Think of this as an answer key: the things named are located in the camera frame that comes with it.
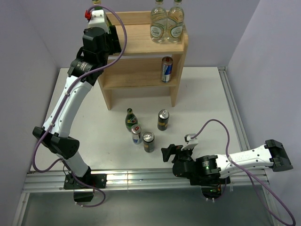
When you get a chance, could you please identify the green glass bottle front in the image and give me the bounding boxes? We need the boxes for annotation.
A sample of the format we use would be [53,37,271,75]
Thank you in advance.
[91,0,112,28]

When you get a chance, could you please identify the green glass bottle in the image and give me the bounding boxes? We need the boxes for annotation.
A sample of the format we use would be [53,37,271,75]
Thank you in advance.
[125,108,139,132]
[91,0,112,28]

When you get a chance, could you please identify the blue silver can red top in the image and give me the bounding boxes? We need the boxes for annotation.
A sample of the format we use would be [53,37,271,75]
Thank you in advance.
[161,56,173,83]

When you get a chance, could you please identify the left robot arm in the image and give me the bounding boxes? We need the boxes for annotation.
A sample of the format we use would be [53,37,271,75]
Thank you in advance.
[32,27,110,188]

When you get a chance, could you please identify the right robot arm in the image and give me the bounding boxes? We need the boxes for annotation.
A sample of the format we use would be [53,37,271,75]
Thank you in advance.
[104,24,293,185]

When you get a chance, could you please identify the wooden shelf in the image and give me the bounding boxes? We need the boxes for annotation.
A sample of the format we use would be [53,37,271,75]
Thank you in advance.
[98,11,189,110]

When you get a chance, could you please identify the black can front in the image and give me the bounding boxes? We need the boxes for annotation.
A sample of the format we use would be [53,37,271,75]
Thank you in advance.
[143,132,155,153]

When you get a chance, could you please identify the black can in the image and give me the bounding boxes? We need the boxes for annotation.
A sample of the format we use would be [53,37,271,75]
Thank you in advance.
[157,109,169,131]
[143,132,155,153]

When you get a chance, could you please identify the black can back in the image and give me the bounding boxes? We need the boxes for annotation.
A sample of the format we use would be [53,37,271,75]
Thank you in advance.
[157,109,169,131]

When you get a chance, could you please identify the blue silver energy can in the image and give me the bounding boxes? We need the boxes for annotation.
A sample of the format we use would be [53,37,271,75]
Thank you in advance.
[131,124,142,144]

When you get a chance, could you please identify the green glass bottle back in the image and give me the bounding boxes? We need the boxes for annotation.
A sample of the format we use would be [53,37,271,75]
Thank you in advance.
[125,108,139,132]

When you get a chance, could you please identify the clear glass bottle left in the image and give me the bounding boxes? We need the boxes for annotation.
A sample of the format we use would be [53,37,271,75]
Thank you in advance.
[150,0,167,42]

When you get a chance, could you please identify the clear glass bottle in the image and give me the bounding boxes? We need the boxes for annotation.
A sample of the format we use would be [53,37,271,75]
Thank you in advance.
[150,0,167,42]
[166,0,184,42]

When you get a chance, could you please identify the clear glass bottle right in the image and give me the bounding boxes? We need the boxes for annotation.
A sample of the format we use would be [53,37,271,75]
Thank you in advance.
[166,0,184,42]

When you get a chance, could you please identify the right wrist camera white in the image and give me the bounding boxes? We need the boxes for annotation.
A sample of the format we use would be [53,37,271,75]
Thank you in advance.
[181,134,198,151]

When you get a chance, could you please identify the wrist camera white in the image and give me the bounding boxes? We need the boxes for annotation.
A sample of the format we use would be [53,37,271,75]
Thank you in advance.
[181,134,198,151]
[85,9,110,33]

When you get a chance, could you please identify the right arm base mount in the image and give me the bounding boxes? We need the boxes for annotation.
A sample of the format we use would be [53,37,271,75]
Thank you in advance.
[189,177,231,199]

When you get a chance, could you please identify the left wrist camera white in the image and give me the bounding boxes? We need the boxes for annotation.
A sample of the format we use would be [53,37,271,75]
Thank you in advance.
[85,9,110,33]

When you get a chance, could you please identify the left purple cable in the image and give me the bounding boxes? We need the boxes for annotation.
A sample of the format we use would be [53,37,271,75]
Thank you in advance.
[32,5,128,208]

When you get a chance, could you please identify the purple cable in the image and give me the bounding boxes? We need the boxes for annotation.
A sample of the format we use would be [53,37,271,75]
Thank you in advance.
[32,5,128,208]
[190,119,296,226]

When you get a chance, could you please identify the aluminium rail front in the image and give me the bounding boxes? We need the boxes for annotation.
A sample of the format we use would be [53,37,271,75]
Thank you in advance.
[22,168,270,194]

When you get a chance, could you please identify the aluminium rail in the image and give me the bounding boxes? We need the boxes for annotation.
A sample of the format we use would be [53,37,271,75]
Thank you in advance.
[22,168,270,194]
[218,66,250,151]

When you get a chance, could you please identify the aluminium rail right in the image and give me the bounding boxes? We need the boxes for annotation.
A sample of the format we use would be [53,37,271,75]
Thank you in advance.
[218,66,250,151]

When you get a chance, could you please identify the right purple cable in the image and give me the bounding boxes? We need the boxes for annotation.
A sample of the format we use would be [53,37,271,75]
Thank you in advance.
[190,119,296,226]

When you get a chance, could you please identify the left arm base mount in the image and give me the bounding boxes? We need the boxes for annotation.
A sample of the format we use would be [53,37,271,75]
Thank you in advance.
[63,174,107,208]

